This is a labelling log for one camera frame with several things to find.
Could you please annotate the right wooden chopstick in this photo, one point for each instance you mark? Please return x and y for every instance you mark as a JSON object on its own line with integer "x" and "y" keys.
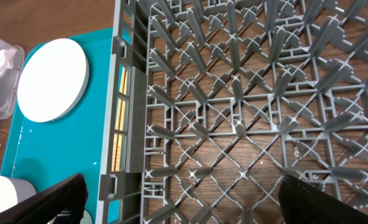
{"x": 120, "y": 132}

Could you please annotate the large pink plate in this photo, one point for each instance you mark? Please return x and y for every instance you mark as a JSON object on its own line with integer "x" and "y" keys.
{"x": 53, "y": 80}

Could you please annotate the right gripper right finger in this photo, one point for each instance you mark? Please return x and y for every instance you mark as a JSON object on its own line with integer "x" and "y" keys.
{"x": 303, "y": 203}

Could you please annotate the white cup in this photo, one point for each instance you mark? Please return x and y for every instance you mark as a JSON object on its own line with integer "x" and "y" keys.
{"x": 14, "y": 191}

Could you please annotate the wooden chopstick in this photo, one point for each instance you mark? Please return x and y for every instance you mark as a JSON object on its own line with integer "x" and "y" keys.
{"x": 119, "y": 124}
{"x": 120, "y": 132}

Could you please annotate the left wooden chopstick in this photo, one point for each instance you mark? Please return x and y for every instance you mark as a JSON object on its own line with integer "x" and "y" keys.
{"x": 119, "y": 124}

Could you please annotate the small pink bowl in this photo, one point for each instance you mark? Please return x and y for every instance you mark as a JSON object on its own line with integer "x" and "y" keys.
{"x": 86, "y": 219}

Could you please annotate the grey dishwasher rack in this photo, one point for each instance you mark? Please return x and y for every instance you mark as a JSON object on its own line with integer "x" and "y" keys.
{"x": 225, "y": 98}

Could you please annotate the clear plastic bin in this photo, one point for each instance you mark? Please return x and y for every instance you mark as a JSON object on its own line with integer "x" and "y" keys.
{"x": 9, "y": 82}

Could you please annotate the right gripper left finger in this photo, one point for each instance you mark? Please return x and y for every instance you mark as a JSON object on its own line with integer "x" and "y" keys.
{"x": 63, "y": 202}

